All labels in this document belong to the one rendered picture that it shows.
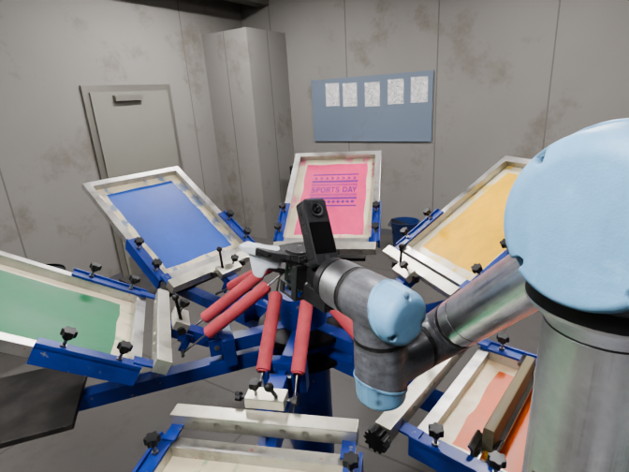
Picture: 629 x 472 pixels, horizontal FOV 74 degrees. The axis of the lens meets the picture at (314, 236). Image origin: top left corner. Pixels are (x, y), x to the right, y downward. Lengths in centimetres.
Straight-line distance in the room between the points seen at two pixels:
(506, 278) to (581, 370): 20
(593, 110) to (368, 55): 261
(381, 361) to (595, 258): 35
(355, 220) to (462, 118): 317
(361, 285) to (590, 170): 34
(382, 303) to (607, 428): 26
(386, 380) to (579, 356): 30
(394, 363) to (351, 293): 11
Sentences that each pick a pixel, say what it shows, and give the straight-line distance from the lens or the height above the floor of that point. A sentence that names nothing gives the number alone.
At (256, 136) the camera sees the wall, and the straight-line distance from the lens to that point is 578.
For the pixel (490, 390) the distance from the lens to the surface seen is 161.
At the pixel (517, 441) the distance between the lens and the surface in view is 146.
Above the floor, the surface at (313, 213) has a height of 175.
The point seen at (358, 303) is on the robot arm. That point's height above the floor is 167.
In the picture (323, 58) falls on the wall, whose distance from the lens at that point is 612.
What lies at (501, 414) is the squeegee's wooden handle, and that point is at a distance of 136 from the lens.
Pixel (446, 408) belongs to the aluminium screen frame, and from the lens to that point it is 145.
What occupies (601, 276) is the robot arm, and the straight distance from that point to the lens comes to 31.
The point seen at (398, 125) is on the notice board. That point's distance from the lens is 563.
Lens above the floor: 193
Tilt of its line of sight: 19 degrees down
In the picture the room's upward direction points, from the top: 4 degrees counter-clockwise
